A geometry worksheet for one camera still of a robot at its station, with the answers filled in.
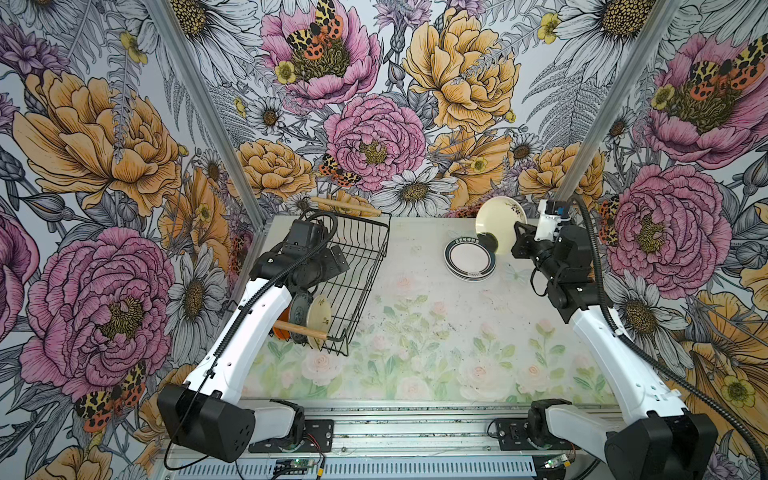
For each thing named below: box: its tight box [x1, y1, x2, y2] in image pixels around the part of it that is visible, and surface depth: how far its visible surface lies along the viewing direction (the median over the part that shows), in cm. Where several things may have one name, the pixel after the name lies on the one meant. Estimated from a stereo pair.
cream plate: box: [306, 294, 332, 351], surface depth 92 cm
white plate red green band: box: [444, 237, 497, 281], surface depth 107 cm
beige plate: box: [475, 196, 528, 255], surface depth 80 cm
